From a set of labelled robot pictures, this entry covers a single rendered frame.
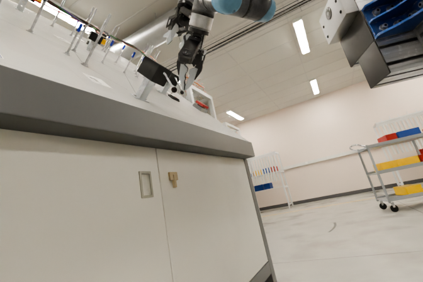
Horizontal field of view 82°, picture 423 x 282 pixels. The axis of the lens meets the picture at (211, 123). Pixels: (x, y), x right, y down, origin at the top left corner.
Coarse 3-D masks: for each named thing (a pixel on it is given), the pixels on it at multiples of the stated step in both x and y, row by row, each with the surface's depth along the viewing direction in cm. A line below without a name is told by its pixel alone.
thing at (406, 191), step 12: (396, 132) 368; (408, 132) 360; (420, 132) 355; (372, 144) 365; (384, 144) 360; (360, 156) 407; (372, 156) 361; (420, 156) 349; (384, 168) 359; (396, 168) 349; (384, 192) 348; (396, 192) 372; (408, 192) 343; (420, 192) 334; (384, 204) 378
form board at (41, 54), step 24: (0, 24) 51; (24, 24) 67; (48, 24) 99; (0, 48) 36; (24, 48) 44; (48, 48) 55; (96, 48) 114; (48, 72) 39; (72, 72) 47; (96, 72) 60; (120, 72) 84; (120, 96) 51; (168, 96) 96; (192, 120) 74; (216, 120) 113
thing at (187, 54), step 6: (186, 42) 78; (192, 42) 78; (198, 42) 79; (186, 48) 76; (192, 48) 76; (198, 48) 79; (180, 54) 74; (186, 54) 74; (192, 54) 75; (180, 60) 75; (186, 60) 74; (192, 60) 76
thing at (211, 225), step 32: (160, 160) 56; (192, 160) 68; (224, 160) 86; (192, 192) 63; (224, 192) 78; (192, 224) 59; (224, 224) 72; (256, 224) 93; (192, 256) 55; (224, 256) 66; (256, 256) 84
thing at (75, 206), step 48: (0, 144) 30; (48, 144) 36; (96, 144) 43; (0, 192) 29; (48, 192) 34; (96, 192) 40; (144, 192) 50; (0, 240) 28; (48, 240) 32; (96, 240) 37; (144, 240) 45
